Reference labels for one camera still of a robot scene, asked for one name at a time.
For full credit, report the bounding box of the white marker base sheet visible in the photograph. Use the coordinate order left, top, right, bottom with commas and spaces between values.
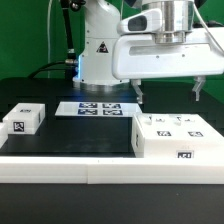
55, 102, 141, 117

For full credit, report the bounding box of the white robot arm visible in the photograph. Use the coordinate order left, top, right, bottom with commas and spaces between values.
74, 0, 224, 103

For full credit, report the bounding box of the white cabinet top block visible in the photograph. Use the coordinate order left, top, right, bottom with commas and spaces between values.
3, 103, 45, 135

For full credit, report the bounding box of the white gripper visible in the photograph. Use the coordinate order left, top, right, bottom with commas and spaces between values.
112, 8, 224, 104

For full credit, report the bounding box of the white cabinet door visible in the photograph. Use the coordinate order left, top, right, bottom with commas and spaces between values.
169, 114, 224, 143
136, 114, 181, 140

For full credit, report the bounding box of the white left fence rail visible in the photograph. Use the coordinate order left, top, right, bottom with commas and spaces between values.
0, 123, 8, 148

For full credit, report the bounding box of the white cabinet body box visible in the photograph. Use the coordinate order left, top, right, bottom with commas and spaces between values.
131, 113, 224, 159

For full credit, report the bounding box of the white front fence rail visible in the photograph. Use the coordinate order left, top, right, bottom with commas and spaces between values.
0, 156, 224, 184

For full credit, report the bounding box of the white thin cable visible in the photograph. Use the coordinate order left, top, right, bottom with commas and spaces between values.
47, 0, 54, 79

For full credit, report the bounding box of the white fence rail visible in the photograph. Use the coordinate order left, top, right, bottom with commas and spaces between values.
0, 123, 8, 148
0, 156, 224, 184

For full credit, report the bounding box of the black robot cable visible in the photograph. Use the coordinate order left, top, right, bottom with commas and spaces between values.
27, 0, 84, 81

